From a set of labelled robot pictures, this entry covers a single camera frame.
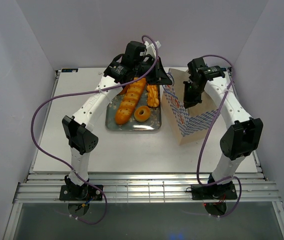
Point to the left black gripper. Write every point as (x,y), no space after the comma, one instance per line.
(159,76)

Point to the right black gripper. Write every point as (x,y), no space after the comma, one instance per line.
(189,101)

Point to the blue checkered paper bag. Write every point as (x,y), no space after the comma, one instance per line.
(187,124)

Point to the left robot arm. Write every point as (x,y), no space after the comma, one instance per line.
(78,127)

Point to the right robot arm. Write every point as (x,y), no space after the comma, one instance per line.
(243,131)

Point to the long baguette bread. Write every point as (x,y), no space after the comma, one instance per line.
(130,101)

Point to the twisted orange pastry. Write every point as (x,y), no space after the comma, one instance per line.
(152,96)

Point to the metal baking tray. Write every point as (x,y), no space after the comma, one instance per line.
(153,123)

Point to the left logo sticker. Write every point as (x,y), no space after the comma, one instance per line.
(69,70)

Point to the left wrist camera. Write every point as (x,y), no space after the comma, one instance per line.
(150,49)

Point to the ring donut bread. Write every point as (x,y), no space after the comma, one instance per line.
(142,113)

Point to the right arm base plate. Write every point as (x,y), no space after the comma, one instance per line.
(215,192)

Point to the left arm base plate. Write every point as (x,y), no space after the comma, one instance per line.
(81,194)

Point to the aluminium frame rail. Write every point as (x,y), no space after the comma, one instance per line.
(143,188)

